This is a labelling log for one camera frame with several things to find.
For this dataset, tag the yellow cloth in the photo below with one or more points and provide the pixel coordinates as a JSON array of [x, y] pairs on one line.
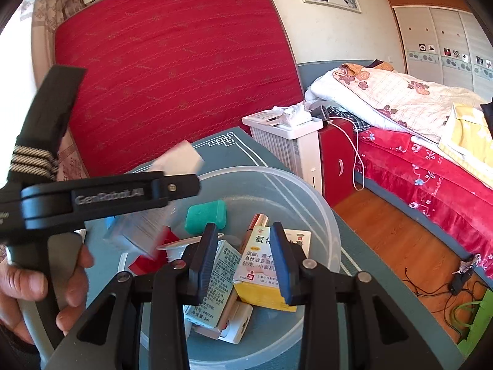
[[466, 138]]

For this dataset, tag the black cloth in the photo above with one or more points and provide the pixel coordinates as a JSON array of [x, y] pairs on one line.
[[488, 119]]

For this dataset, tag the person's left hand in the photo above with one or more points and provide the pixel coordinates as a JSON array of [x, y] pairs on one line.
[[23, 285]]

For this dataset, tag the yellow white ointment box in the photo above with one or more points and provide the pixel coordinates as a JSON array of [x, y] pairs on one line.
[[258, 262]]

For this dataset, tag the white wardrobe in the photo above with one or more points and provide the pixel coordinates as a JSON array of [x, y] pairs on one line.
[[435, 31]]

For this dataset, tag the teal green case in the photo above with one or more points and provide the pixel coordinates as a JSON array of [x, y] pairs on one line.
[[204, 216]]

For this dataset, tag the tan tube with black cap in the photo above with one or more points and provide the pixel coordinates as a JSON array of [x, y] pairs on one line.
[[254, 225]]

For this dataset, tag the red mattress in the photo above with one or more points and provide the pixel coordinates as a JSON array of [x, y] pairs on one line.
[[173, 65]]

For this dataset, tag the white packet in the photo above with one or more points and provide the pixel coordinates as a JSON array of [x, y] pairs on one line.
[[177, 160]]

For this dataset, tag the white crumpled tissue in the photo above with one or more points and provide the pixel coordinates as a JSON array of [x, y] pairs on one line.
[[294, 115]]

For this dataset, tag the teal desktop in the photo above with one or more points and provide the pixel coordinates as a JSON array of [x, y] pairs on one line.
[[227, 154]]

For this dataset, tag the white flat device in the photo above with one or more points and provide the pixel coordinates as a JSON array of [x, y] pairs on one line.
[[264, 116]]

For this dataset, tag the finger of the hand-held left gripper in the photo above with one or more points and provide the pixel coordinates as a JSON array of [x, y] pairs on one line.
[[181, 187]]

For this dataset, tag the green bag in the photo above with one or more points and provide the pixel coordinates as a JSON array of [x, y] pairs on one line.
[[481, 316]]

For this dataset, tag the tan cloth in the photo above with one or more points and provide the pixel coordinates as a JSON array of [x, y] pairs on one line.
[[383, 65]]

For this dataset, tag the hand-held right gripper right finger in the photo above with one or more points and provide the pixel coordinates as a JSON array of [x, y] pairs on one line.
[[283, 266]]

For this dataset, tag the white heater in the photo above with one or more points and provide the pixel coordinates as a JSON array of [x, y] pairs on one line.
[[304, 154]]

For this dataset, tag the pale green box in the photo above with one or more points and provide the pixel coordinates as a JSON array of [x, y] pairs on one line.
[[219, 277]]

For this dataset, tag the dark grey object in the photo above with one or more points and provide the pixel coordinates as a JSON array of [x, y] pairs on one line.
[[321, 111]]

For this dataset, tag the patterned lace curtain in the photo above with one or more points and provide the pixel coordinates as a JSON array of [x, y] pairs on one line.
[[57, 4]]

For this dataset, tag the dark plaid cloth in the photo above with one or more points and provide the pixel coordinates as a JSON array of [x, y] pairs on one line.
[[356, 121]]

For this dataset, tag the red nightstand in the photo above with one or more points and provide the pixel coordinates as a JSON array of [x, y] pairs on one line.
[[335, 162]]

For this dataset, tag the red packet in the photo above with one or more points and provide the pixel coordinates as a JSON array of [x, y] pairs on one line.
[[148, 264]]

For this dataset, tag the floral checkered quilt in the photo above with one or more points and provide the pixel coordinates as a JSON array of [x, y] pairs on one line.
[[404, 96]]

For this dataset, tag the teal bed frame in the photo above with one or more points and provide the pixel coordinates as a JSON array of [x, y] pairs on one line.
[[308, 73]]

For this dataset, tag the white padded quilt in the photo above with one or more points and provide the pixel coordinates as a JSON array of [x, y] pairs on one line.
[[335, 88]]

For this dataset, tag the clear plastic bowl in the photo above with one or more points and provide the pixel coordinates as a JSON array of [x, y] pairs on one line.
[[269, 189]]

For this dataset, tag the red floral blanket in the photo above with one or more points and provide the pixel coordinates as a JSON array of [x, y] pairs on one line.
[[423, 177]]

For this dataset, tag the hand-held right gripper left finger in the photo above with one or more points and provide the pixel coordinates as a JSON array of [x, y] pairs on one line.
[[204, 262]]

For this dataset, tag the white blue medicine box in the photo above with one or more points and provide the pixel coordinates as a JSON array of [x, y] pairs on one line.
[[134, 231]]

